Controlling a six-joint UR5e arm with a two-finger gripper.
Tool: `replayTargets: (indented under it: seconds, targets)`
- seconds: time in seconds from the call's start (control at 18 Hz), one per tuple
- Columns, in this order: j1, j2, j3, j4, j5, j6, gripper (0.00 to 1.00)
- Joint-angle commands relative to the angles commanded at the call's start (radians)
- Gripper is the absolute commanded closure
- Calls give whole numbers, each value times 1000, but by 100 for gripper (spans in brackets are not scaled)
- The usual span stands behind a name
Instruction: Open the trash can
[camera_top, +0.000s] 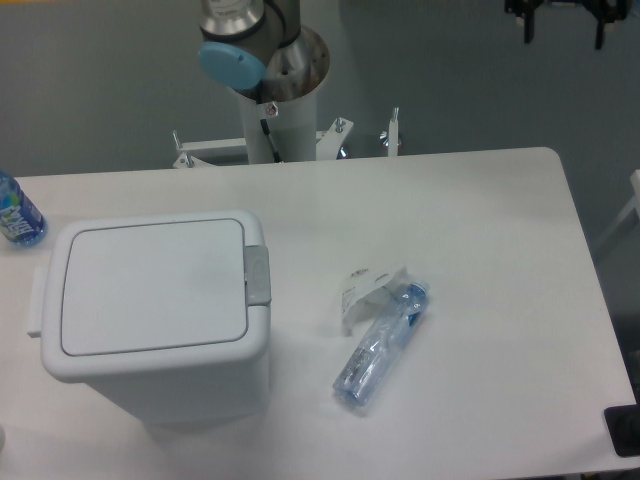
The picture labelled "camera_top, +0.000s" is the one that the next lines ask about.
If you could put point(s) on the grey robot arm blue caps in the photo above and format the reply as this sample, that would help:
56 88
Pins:
261 50

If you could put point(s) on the crumpled clear plastic wrapper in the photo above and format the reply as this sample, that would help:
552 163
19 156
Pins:
367 290

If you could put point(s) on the white plastic trash can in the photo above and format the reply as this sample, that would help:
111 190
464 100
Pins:
151 312

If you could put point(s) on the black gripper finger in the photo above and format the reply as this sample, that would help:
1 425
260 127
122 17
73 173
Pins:
524 11
606 12

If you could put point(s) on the crushed clear plastic bottle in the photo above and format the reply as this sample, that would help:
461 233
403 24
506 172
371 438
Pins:
391 330

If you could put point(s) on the grey trash can push button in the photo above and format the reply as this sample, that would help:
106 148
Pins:
257 273

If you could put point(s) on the blue labelled water bottle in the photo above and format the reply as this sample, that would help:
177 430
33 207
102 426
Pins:
22 223

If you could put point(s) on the white furniture frame right edge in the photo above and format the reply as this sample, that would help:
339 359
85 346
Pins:
620 226

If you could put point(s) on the black table clamp device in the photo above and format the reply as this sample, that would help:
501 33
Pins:
623 426

